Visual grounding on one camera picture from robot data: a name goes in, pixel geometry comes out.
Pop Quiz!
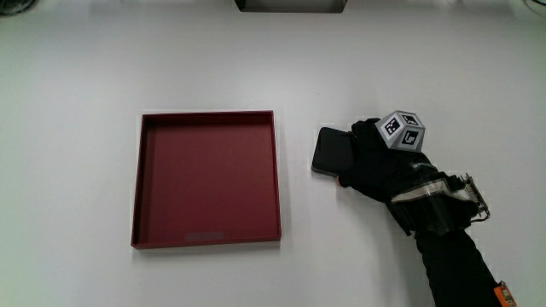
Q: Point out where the orange tag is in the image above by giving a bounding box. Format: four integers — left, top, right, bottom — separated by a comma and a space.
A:
493, 281, 519, 307

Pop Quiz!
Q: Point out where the white desk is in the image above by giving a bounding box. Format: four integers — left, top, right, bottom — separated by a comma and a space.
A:
0, 0, 546, 307

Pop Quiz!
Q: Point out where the dark red square tray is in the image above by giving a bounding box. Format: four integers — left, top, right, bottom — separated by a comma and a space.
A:
130, 110, 282, 250

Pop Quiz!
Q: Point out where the dark round object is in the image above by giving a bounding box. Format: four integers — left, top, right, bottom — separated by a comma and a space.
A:
0, 0, 40, 17

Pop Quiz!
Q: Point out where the person's right hand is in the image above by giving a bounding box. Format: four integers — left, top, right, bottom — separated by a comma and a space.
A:
335, 110, 491, 237

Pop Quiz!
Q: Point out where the grey metal stand base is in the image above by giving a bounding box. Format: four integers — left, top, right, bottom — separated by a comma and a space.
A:
234, 0, 349, 14

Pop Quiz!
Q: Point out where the person's right forearm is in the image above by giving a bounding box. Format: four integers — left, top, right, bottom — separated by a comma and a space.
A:
415, 228, 504, 307

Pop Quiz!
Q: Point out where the black cable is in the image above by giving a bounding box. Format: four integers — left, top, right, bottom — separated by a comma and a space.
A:
523, 0, 546, 18

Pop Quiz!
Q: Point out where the black battery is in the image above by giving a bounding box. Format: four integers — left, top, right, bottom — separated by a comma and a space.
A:
311, 126, 356, 178

